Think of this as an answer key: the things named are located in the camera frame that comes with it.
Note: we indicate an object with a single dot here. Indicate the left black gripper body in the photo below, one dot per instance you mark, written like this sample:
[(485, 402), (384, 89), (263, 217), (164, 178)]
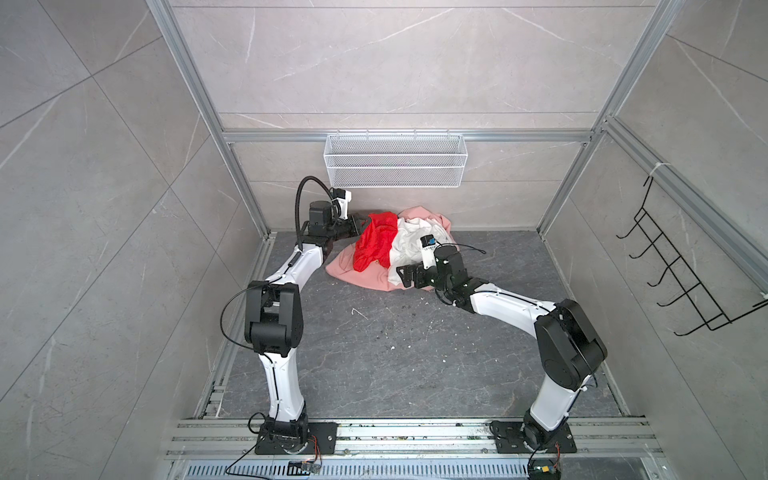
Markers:
[(340, 229)]

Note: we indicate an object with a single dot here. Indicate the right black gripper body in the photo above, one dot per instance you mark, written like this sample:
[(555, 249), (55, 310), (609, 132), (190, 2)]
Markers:
[(424, 277)]

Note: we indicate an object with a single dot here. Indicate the red cloth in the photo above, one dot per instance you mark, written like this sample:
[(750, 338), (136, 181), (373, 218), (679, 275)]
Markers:
[(375, 243)]

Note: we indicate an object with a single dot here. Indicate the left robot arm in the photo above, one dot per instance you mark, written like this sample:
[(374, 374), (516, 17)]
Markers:
[(274, 323)]

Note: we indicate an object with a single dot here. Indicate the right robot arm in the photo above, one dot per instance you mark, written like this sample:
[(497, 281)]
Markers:
[(569, 346)]

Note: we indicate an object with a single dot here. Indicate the white cloth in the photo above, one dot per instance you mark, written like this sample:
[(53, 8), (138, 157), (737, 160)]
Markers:
[(406, 246)]

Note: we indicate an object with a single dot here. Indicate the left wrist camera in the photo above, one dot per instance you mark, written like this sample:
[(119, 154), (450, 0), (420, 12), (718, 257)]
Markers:
[(341, 199)]

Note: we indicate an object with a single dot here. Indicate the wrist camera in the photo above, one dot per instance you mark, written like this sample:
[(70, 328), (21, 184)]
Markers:
[(341, 199), (428, 246)]

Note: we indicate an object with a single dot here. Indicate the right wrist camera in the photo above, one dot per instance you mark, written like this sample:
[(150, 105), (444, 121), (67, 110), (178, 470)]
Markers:
[(428, 246)]

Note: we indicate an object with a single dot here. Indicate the white wire mesh basket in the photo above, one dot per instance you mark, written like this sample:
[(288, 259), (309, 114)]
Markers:
[(366, 160)]

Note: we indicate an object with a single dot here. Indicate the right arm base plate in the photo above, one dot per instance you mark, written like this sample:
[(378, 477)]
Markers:
[(518, 437)]

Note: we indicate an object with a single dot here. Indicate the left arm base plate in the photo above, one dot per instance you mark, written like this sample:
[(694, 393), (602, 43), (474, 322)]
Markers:
[(297, 438)]

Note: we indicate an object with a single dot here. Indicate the aluminium mounting rail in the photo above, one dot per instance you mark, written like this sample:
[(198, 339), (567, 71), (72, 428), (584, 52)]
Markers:
[(628, 437)]

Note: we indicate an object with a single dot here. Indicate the black wire hook rack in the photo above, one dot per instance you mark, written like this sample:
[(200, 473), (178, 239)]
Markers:
[(709, 314)]

